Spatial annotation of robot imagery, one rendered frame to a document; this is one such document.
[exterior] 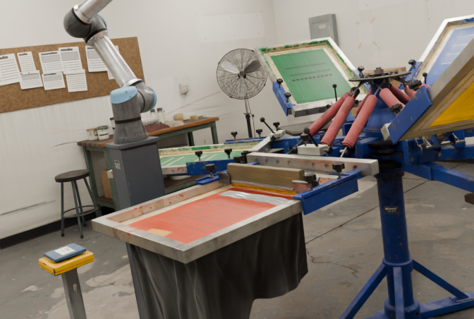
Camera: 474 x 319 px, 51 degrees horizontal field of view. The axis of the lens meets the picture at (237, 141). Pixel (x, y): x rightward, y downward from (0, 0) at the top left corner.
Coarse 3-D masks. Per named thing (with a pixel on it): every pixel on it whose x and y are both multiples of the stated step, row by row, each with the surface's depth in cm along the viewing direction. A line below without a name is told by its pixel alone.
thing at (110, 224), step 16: (320, 176) 194; (336, 176) 190; (176, 192) 202; (192, 192) 204; (128, 208) 188; (144, 208) 190; (160, 208) 194; (272, 208) 162; (288, 208) 162; (96, 224) 177; (112, 224) 170; (240, 224) 151; (256, 224) 153; (272, 224) 158; (128, 240) 160; (144, 240) 152; (160, 240) 147; (208, 240) 141; (224, 240) 145; (176, 256) 139; (192, 256) 138
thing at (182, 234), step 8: (272, 192) 195; (248, 200) 188; (248, 216) 169; (232, 224) 163; (176, 232) 163; (184, 232) 162; (192, 232) 161; (200, 232) 160; (208, 232) 158; (176, 240) 156; (184, 240) 154; (192, 240) 153
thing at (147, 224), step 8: (248, 192) 200; (256, 192) 198; (264, 192) 197; (200, 200) 198; (176, 208) 192; (184, 208) 190; (152, 216) 186; (160, 216) 184; (128, 224) 179; (136, 224) 178; (144, 224) 177; (152, 224) 175; (160, 224) 174; (168, 224) 173
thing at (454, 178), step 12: (396, 156) 237; (396, 168) 237; (408, 168) 226; (420, 168) 216; (432, 168) 208; (444, 168) 205; (432, 180) 209; (444, 180) 201; (456, 180) 193; (468, 180) 185
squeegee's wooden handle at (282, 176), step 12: (228, 168) 209; (240, 168) 203; (252, 168) 197; (264, 168) 192; (276, 168) 188; (288, 168) 185; (240, 180) 204; (252, 180) 199; (264, 180) 193; (276, 180) 188; (288, 180) 183; (300, 180) 179
